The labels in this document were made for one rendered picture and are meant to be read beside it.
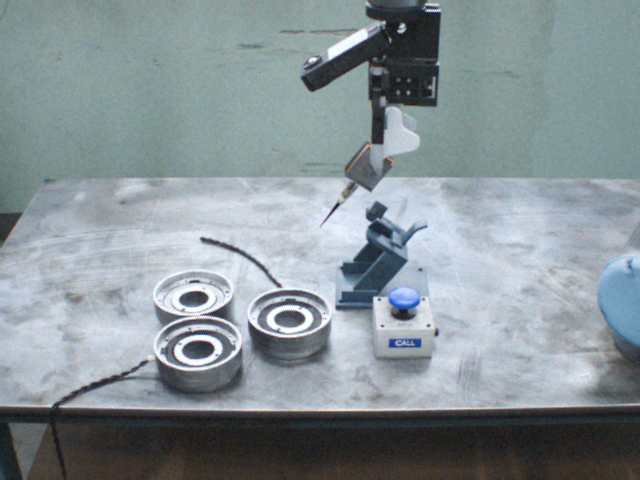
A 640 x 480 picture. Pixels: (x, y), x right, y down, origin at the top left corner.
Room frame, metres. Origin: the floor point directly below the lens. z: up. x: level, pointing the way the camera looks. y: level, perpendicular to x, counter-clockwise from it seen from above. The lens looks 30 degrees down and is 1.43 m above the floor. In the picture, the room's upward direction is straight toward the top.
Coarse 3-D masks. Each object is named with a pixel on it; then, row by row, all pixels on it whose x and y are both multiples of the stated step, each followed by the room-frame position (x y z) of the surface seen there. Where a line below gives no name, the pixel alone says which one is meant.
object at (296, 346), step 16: (288, 288) 0.88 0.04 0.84; (256, 304) 0.85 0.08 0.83; (320, 304) 0.86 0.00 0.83; (256, 320) 0.83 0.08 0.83; (272, 320) 0.83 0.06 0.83; (288, 320) 0.85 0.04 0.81; (304, 320) 0.84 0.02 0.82; (256, 336) 0.80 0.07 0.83; (272, 336) 0.78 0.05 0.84; (288, 336) 0.78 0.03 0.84; (304, 336) 0.78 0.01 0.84; (320, 336) 0.79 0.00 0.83; (272, 352) 0.79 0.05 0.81; (288, 352) 0.78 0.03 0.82; (304, 352) 0.79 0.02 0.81
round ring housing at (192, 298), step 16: (192, 272) 0.92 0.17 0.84; (208, 272) 0.92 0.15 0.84; (160, 288) 0.89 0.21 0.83; (192, 288) 0.90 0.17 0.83; (224, 288) 0.90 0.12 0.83; (160, 304) 0.86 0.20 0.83; (176, 304) 0.86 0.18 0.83; (192, 304) 0.89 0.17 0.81; (208, 304) 0.86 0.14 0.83; (224, 304) 0.84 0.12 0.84; (160, 320) 0.84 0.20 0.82; (176, 320) 0.82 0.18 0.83
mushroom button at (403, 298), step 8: (400, 288) 0.83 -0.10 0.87; (408, 288) 0.83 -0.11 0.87; (392, 296) 0.81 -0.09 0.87; (400, 296) 0.81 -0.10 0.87; (408, 296) 0.81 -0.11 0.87; (416, 296) 0.81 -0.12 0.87; (392, 304) 0.81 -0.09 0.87; (400, 304) 0.80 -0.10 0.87; (408, 304) 0.80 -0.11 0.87; (416, 304) 0.81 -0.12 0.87; (400, 312) 0.82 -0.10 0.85
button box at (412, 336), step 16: (384, 304) 0.84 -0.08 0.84; (384, 320) 0.80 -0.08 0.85; (400, 320) 0.80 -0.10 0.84; (416, 320) 0.80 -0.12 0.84; (432, 320) 0.80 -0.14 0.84; (384, 336) 0.78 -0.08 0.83; (400, 336) 0.78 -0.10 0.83; (416, 336) 0.78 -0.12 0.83; (432, 336) 0.79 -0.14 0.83; (384, 352) 0.78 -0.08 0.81; (400, 352) 0.78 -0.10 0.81; (416, 352) 0.79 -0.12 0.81
